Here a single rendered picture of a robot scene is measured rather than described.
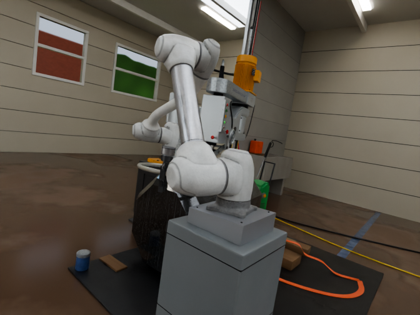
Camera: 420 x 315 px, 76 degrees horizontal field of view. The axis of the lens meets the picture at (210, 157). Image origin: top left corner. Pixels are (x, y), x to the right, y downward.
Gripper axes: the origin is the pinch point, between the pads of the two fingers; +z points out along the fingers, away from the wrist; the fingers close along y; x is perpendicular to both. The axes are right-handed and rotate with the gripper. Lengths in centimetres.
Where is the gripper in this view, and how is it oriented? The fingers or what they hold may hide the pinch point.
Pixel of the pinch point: (162, 186)
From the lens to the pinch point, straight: 174.8
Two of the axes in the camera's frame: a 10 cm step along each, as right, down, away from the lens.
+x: -9.8, -1.8, 1.2
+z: -1.8, 9.8, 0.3
